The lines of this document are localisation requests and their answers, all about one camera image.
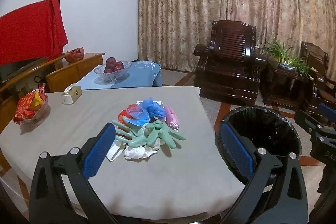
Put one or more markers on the large orange foam net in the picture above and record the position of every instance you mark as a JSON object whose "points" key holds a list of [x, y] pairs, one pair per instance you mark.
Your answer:
{"points": [[122, 114]]}

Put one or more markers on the blue tablecloth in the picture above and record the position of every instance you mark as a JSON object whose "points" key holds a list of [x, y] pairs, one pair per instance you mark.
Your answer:
{"points": [[141, 74]]}

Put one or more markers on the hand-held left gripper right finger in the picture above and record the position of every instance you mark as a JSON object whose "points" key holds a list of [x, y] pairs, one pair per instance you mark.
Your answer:
{"points": [[236, 150]]}

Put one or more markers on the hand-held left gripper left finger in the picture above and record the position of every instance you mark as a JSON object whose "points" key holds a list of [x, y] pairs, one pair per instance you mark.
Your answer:
{"points": [[98, 150]]}

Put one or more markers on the pink face mask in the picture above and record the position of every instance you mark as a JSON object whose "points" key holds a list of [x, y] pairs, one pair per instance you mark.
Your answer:
{"points": [[170, 115]]}

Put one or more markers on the tissue box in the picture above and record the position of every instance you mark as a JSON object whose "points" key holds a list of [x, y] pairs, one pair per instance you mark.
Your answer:
{"points": [[74, 94]]}

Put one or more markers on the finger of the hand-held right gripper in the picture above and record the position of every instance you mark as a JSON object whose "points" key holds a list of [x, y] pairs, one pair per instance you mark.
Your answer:
{"points": [[308, 121], [326, 109]]}

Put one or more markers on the red cloth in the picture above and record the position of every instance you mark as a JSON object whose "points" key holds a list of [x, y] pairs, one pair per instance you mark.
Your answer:
{"points": [[31, 32]]}

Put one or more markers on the red apple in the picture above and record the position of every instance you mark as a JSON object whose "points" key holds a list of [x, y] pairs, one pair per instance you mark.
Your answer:
{"points": [[108, 70], [111, 61], [119, 65]]}

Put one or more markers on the glass candy bowl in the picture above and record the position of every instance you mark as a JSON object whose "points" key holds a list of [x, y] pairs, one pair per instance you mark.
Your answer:
{"points": [[42, 115]]}

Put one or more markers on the red woven basket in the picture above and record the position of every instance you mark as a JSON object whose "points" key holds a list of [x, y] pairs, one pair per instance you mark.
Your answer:
{"points": [[76, 56]]}

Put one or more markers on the red patterned packet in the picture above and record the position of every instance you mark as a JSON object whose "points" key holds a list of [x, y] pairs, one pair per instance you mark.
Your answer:
{"points": [[25, 106]]}

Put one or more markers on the blue plastic bag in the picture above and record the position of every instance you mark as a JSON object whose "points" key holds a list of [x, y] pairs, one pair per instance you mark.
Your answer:
{"points": [[155, 108]]}

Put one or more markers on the dark wooden side table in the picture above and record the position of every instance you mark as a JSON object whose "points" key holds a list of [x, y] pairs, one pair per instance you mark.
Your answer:
{"points": [[283, 87]]}

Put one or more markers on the black trash bin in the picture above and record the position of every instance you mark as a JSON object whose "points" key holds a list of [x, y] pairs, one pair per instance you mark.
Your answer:
{"points": [[267, 129]]}

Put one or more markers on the potted green plant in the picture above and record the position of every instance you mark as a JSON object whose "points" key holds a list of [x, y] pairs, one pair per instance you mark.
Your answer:
{"points": [[284, 58]]}

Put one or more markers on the green rubber glove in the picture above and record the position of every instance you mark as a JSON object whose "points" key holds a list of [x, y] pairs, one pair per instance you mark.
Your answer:
{"points": [[131, 138], [168, 134]]}

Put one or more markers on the dark wooden armchair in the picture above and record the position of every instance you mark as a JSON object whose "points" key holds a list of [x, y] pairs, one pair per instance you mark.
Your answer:
{"points": [[231, 69], [315, 56]]}

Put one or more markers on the glass fruit bowl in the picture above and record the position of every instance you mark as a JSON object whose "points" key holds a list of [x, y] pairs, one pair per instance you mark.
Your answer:
{"points": [[113, 78]]}

